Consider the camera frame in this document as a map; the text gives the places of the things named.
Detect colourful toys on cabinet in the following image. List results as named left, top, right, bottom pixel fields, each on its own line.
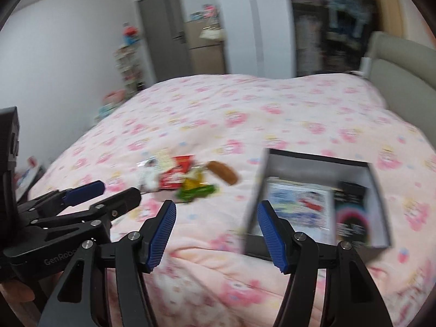
left=190, top=3, right=220, bottom=22

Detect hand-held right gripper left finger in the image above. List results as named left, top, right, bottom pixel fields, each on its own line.
left=36, top=199, right=178, bottom=327

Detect pink printed blanket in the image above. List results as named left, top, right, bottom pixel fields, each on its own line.
left=25, top=73, right=436, bottom=327

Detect white bag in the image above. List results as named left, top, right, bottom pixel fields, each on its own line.
left=199, top=27, right=224, bottom=41

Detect black cardboard box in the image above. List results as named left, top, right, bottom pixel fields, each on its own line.
left=242, top=148, right=392, bottom=264

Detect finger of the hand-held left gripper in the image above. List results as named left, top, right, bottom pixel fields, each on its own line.
left=30, top=187, right=142, bottom=233
left=17, top=180, right=106, bottom=219

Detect wire shelf rack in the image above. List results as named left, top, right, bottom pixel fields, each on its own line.
left=114, top=44, right=145, bottom=96

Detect dark open wardrobe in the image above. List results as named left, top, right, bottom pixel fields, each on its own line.
left=289, top=0, right=379, bottom=76

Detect red snack packet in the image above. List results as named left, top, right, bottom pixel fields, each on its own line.
left=159, top=155, right=195, bottom=190

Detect brown oblong pouch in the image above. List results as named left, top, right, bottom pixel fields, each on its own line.
left=207, top=161, right=240, bottom=186

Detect grey door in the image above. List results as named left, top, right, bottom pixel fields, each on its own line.
left=135, top=0, right=192, bottom=86

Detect brown cabinet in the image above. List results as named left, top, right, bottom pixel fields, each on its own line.
left=185, top=19, right=227, bottom=75

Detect white snack packet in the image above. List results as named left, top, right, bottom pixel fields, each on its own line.
left=138, top=157, right=174, bottom=192

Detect beige padded headboard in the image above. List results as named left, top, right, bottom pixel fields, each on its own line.
left=360, top=31, right=436, bottom=131

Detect black rainbow print box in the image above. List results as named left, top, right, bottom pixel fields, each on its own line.
left=334, top=182, right=373, bottom=246

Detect red and blue toy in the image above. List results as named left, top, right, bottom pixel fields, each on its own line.
left=122, top=23, right=141, bottom=46

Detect cartoon print packet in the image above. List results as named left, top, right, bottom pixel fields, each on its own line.
left=264, top=176, right=336, bottom=233

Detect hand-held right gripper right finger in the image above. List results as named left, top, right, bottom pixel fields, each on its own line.
left=257, top=200, right=396, bottom=327

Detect person's left hand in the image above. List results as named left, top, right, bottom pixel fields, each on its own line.
left=0, top=268, right=65, bottom=314

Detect green and yellow packet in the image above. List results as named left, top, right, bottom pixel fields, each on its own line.
left=175, top=167, right=219, bottom=204

